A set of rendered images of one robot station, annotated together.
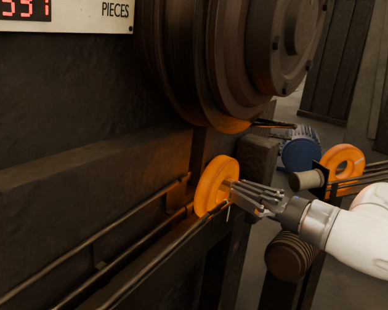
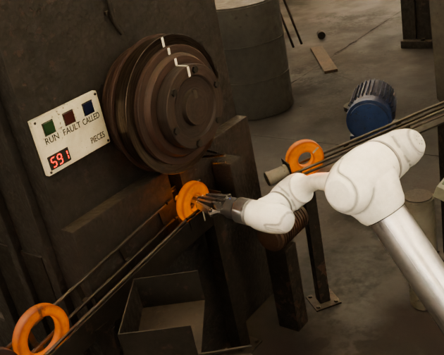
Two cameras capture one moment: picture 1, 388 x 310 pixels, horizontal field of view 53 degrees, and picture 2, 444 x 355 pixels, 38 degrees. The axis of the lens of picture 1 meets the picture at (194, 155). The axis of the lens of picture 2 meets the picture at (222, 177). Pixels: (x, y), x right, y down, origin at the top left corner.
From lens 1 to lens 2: 1.52 m
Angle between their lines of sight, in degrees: 12
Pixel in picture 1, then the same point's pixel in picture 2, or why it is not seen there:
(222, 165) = (187, 189)
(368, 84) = (442, 8)
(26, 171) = (79, 222)
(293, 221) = (227, 213)
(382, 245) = (265, 215)
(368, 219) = (261, 203)
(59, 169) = (92, 218)
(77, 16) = (81, 151)
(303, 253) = not seen: hidden behind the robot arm
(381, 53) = not seen: outside the picture
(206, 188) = (180, 205)
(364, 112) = not seen: outside the picture
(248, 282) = not seen: hidden behind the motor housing
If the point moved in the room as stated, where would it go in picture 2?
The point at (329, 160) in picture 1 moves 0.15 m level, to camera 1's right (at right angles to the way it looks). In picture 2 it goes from (289, 156) to (328, 152)
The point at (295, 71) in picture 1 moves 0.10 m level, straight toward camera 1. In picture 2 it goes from (208, 128) to (196, 140)
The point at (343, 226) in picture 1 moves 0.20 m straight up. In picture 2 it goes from (249, 210) to (238, 156)
